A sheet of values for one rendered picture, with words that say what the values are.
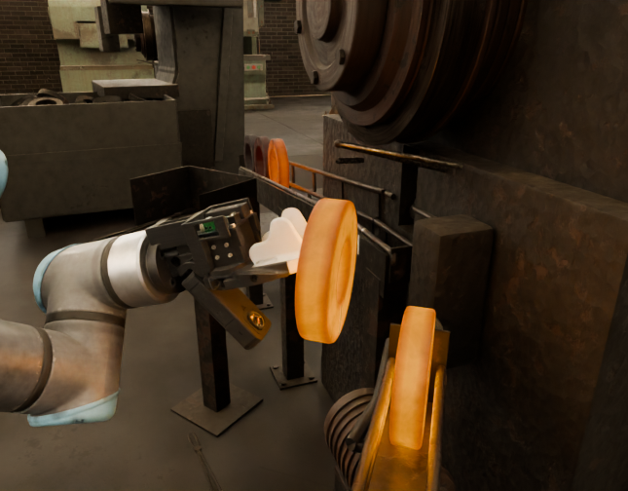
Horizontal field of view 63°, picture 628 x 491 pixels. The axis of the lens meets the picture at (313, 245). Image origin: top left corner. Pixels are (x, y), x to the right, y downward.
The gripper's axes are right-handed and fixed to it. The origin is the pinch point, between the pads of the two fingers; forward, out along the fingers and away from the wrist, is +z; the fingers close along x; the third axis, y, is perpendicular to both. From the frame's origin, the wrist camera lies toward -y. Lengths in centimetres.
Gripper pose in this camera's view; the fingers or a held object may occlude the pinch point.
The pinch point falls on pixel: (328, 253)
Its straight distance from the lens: 54.7
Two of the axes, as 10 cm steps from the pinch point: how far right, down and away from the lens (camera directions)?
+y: -2.7, -9.2, -2.8
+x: 2.7, -3.6, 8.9
